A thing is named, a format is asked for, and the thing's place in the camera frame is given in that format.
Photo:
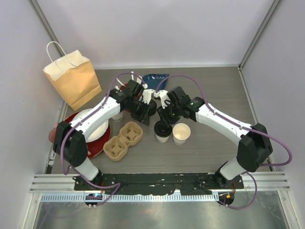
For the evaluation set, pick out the white slotted cable duct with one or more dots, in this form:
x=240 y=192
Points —
x=92 y=198

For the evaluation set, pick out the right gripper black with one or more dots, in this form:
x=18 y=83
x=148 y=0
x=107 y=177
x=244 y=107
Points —
x=163 y=113

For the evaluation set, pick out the brown pulp cup carrier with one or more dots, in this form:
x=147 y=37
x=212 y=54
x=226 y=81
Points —
x=117 y=147

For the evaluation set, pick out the pink mug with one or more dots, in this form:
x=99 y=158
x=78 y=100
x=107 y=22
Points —
x=53 y=133

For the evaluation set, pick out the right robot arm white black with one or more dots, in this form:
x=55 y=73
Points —
x=254 y=147

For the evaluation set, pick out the blue ceramic leaf dish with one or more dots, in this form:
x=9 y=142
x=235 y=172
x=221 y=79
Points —
x=152 y=80

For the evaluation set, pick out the brown paper bag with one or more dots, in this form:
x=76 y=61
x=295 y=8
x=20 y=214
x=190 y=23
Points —
x=74 y=78

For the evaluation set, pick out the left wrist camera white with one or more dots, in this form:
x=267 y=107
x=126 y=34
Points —
x=147 y=95

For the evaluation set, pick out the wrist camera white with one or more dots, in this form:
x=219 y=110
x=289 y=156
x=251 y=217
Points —
x=147 y=95
x=162 y=95

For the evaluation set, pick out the red straw holder cup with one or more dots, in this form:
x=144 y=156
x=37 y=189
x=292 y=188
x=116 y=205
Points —
x=124 y=88

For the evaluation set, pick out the stack of white paper cups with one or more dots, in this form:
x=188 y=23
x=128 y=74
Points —
x=118 y=117

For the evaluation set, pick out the red round tray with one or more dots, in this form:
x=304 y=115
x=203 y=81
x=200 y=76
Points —
x=96 y=146

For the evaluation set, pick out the white paper plates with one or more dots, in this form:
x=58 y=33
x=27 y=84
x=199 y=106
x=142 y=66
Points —
x=99 y=132

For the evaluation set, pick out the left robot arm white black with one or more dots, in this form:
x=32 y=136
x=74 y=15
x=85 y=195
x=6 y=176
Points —
x=70 y=138

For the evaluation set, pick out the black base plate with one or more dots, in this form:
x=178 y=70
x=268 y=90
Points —
x=160 y=184

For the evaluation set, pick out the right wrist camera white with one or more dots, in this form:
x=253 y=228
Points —
x=162 y=95

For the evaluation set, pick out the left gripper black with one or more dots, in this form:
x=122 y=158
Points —
x=144 y=117

